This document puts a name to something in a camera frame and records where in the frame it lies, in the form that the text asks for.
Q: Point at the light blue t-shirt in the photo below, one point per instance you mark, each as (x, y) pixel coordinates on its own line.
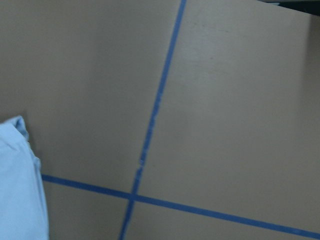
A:
(23, 207)

